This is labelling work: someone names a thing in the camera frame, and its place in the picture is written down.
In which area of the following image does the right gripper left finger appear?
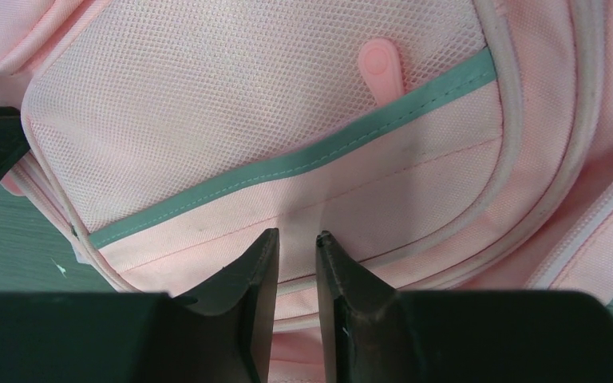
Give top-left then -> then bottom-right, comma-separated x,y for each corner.
0,229 -> 279,382

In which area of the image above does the pink student backpack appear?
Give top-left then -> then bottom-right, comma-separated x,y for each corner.
0,1 -> 613,382

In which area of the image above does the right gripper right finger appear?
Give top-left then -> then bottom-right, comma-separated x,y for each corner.
316,231 -> 613,382

